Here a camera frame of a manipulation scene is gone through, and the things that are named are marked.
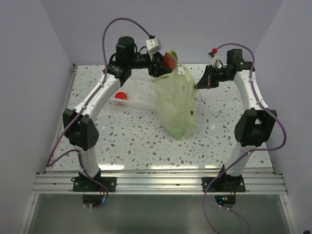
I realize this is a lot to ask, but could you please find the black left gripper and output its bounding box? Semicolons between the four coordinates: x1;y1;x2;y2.
127;50;172;77

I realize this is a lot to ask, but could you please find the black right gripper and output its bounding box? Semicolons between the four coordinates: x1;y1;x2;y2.
195;64;232;89

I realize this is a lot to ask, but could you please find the red fake watermelon slice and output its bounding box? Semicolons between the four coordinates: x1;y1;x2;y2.
162;50;177;70

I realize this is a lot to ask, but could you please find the light green avocado plastic bag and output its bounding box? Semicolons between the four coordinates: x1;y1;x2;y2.
151;64;197;140

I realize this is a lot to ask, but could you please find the red fake tomato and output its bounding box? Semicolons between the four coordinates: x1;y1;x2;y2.
115;92;128;100

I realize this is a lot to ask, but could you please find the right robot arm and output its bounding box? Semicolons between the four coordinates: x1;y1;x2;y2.
195;49;277;192

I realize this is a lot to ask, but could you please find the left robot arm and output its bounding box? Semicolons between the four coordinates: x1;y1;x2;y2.
63;36;172;192

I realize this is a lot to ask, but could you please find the white plastic mesh basket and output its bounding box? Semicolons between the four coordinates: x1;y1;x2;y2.
110;69;157;111

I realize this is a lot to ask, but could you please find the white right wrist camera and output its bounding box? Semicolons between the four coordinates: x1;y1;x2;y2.
208;48;223;68

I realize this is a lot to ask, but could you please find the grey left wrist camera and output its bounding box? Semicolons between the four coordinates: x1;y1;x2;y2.
146;38;162;55

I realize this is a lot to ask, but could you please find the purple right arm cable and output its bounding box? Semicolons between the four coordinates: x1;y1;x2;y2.
202;43;286;234

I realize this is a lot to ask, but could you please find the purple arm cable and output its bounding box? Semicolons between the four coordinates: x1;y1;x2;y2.
46;18;155;210
202;43;286;234

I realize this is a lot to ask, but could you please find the aluminium rail frame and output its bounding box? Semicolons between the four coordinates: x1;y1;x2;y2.
18;63;299;234

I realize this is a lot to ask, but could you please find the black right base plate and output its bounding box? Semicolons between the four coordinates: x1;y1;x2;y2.
207;175;246;193

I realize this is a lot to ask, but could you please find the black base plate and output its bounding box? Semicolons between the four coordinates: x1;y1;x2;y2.
71;176;117;192
207;175;246;193

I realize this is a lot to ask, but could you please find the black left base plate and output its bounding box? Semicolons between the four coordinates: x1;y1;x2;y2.
71;176;117;192

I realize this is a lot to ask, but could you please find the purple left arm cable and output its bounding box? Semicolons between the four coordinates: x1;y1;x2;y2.
46;18;155;210

